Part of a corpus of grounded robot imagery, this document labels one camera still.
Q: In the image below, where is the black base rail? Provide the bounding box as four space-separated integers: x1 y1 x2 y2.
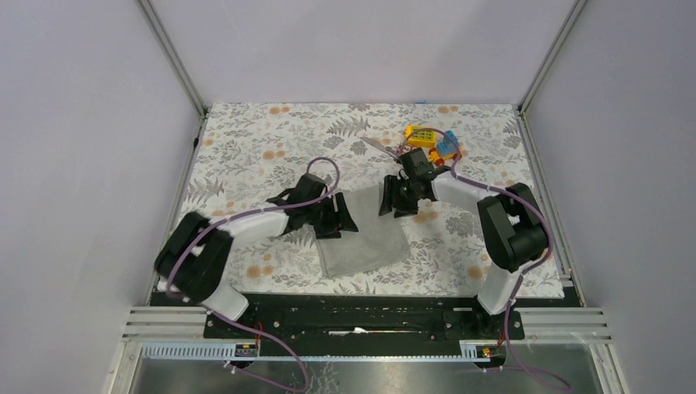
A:
127 289 581 356

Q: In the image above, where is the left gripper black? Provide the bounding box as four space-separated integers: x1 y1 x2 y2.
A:
305 191 358 239

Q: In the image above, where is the blue yellow toy car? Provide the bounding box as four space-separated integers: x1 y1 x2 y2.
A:
428 131 462 167

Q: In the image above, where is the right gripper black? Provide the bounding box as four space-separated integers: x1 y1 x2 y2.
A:
378 175 419 218

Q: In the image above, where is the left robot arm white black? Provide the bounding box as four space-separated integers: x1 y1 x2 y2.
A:
153 173 359 337

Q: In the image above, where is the aluminium frame post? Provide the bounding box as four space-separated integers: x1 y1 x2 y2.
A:
517 0 589 114
135 0 208 118

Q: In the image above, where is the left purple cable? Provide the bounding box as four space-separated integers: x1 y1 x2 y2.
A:
164 157 342 394

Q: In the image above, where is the white slotted cable duct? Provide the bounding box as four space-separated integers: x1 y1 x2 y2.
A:
141 342 492 364

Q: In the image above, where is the floral tablecloth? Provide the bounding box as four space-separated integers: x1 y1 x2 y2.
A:
181 103 533 296

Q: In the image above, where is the grey cloth napkin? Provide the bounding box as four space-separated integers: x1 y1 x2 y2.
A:
318 185 410 279

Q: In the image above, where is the left aluminium frame post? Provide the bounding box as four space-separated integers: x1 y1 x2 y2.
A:
135 0 208 118

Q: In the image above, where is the right aluminium frame post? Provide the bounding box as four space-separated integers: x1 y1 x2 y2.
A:
517 0 589 114

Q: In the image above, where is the purple cable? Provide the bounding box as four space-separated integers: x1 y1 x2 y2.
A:
164 157 342 394
399 127 572 392

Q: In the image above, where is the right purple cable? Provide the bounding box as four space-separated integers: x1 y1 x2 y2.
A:
399 127 572 392

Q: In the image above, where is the yellow toy brick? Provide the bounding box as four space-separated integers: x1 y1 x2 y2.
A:
404 125 437 149

